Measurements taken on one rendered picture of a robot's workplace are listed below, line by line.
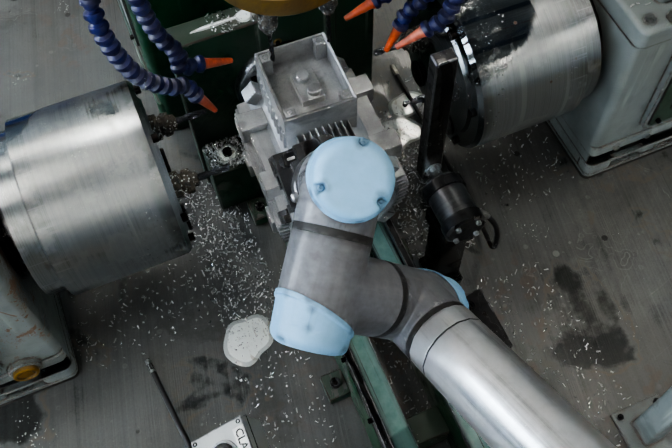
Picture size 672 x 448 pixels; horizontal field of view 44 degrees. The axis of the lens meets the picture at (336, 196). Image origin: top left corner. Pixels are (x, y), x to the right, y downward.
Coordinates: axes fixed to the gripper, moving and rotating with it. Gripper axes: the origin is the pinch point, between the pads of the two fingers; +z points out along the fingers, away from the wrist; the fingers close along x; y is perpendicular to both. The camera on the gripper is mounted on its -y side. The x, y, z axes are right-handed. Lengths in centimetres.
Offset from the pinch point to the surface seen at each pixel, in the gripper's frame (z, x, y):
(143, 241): 3.4, 20.5, 3.2
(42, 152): 1.1, 27.9, 17.5
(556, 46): 0.2, -39.4, 8.7
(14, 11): 64, 31, 53
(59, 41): 58, 25, 44
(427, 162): 5.5, -18.5, 0.0
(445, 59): -12.5, -19.4, 10.9
